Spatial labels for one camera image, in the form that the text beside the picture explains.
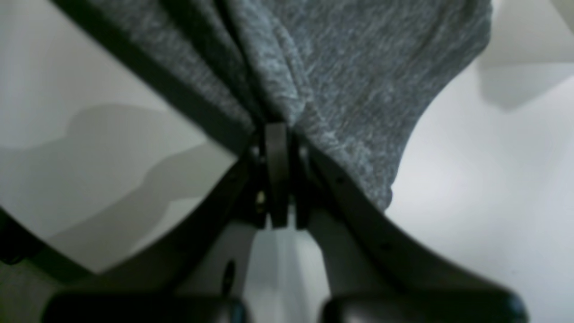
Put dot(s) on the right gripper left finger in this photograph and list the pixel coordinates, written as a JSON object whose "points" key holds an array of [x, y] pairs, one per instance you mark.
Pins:
{"points": [[195, 273]]}

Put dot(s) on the grey t-shirt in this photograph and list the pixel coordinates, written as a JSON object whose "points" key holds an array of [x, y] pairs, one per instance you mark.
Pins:
{"points": [[354, 76]]}

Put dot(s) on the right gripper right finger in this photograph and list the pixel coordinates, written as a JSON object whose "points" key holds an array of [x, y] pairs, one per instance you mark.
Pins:
{"points": [[376, 272]]}

